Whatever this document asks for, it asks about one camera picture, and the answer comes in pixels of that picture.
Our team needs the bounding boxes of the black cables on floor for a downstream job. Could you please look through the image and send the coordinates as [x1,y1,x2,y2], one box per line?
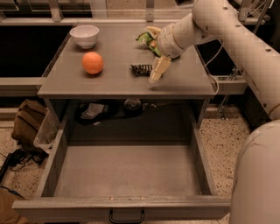
[0,148,47,183]

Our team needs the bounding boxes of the grey open drawer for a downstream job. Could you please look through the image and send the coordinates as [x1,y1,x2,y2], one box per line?
[13,111,230,223]

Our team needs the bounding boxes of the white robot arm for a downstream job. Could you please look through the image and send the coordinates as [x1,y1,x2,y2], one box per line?
[150,0,280,224]

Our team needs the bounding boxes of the clear plastic bin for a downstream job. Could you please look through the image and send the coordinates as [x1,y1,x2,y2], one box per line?
[33,111,59,154]

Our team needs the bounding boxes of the white power cable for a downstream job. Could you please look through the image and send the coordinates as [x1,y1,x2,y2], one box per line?
[203,43,224,95]

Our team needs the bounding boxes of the dark bag with paper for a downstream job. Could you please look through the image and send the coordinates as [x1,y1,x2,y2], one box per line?
[74,101,119,125]

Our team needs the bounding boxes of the black drawer handle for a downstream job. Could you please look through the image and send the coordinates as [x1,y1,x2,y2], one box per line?
[108,210,145,224]

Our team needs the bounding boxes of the black rxbar chocolate wrapper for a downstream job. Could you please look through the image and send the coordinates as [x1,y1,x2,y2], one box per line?
[131,64,152,76]

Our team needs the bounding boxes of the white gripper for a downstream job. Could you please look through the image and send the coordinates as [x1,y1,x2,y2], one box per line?
[146,24,186,84]

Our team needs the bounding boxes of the orange fruit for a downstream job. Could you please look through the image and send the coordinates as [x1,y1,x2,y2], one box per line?
[81,52,103,74]

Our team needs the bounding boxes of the brown backpack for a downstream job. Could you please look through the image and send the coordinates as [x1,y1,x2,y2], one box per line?
[11,100,47,146]

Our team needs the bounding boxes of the dark round can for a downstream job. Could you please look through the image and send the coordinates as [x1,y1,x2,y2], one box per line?
[123,98,143,117]

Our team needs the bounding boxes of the green chip bag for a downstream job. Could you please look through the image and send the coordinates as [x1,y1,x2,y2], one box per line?
[136,32,161,57]

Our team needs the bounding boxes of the white ceramic bowl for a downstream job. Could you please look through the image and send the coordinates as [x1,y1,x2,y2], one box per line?
[70,24,100,49]

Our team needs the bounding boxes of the grey counter cabinet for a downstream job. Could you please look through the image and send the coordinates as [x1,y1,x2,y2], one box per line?
[38,24,214,128]

